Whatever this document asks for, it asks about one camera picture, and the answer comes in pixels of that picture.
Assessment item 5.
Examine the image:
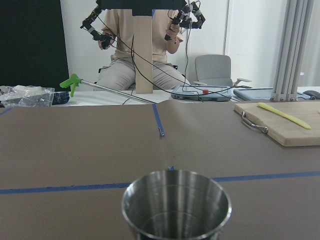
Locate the blue teach pendant right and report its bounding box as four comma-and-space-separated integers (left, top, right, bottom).
233, 87, 311, 102

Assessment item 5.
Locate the seated person operator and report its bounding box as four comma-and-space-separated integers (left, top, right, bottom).
96, 9, 189, 91

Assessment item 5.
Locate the yellow plastic knife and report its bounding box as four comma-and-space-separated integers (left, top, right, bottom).
257, 102, 312, 130

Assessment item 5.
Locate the bamboo cutting board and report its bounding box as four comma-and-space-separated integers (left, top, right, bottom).
234, 100, 320, 147

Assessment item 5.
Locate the blue teach pendant left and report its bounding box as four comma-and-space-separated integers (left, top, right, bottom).
171, 84, 233, 102

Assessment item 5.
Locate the grey office chair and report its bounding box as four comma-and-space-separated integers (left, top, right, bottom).
194, 54, 252, 87

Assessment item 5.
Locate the black computer mouse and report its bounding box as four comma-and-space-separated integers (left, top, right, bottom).
303, 90, 320, 100

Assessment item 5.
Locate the wooden stand post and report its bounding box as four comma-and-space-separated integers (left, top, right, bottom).
133, 15, 153, 94

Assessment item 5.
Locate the blue teach pendant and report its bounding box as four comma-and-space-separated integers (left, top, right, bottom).
233, 87, 311, 102
171, 84, 233, 102

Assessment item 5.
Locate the steel jigger cup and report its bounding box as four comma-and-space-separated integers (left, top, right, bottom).
121, 170, 232, 240

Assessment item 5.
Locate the aluminium frame post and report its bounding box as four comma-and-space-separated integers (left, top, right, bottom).
270, 0, 314, 102

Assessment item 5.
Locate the green handled reacher stick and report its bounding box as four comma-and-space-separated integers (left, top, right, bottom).
59, 73, 156, 104

